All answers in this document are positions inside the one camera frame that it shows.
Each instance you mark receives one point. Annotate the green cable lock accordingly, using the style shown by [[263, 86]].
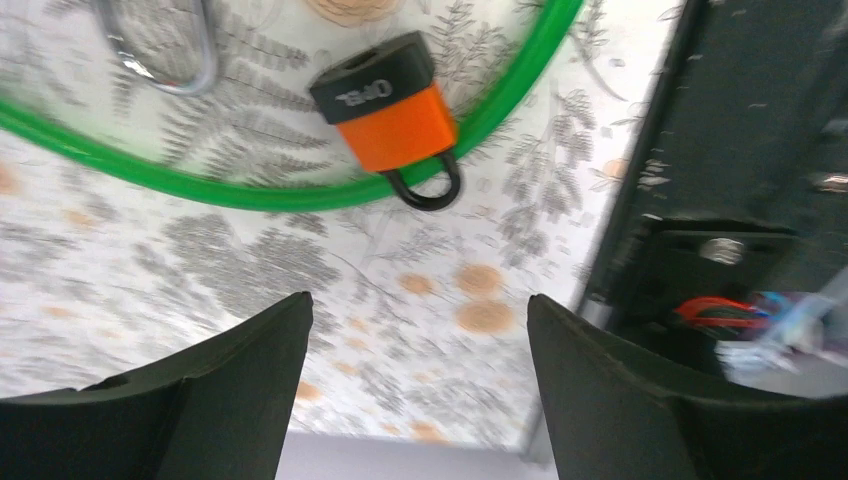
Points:
[[550, 29]]

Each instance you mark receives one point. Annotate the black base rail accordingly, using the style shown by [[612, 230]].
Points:
[[735, 202]]

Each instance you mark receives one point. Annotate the brass padlock steel shackle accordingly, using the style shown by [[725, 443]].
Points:
[[169, 44]]

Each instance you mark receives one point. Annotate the orange black padlock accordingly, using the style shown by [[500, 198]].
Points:
[[387, 106]]

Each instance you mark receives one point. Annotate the floral table mat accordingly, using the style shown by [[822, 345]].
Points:
[[419, 330]]

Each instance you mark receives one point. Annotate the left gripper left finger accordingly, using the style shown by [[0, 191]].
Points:
[[219, 409]]

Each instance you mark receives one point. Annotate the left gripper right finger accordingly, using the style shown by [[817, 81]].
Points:
[[615, 410]]

